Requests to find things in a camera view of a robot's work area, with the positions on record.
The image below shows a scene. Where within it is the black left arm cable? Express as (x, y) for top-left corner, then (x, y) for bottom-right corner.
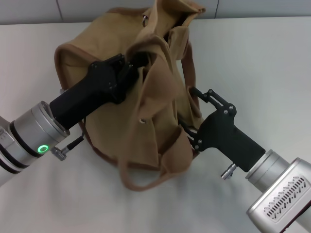
(50, 116), (86, 161)

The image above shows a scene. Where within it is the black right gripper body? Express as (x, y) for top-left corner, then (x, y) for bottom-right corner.
(192, 103), (266, 174)

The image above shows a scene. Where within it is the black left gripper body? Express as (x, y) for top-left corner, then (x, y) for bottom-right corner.
(49, 54), (127, 131)

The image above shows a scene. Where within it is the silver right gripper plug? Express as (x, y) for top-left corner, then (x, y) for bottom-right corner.
(220, 163), (238, 181)

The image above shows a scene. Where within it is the khaki canvas food bag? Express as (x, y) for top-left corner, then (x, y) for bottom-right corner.
(53, 0), (207, 192)

